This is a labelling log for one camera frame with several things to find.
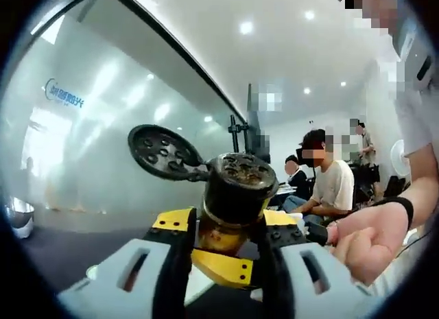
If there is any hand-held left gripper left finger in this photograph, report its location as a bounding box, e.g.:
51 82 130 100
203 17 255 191
56 206 199 319

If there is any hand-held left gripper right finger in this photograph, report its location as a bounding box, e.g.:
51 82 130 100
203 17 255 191
255 211 375 319

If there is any pepper bottle with black cap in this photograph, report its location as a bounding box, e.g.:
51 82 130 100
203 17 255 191
127 123 279 259

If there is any person's right hand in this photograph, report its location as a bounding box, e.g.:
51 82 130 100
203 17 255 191
328 200 412 287

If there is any black office chair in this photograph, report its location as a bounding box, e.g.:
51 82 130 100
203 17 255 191
353 163 382 205

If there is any black wristband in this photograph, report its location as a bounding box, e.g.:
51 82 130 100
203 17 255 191
376 196 415 228

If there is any metal bowl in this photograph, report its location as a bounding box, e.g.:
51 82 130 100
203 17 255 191
5 196 36 238

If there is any white fan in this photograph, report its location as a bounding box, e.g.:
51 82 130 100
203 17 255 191
390 139 413 178

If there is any black monitor stand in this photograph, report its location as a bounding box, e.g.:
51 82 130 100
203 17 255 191
228 82 272 163

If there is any grey worn device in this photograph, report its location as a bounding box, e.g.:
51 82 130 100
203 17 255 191
390 10 436 91

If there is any thin black cable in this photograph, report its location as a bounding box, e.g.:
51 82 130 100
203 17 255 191
396 225 434 259

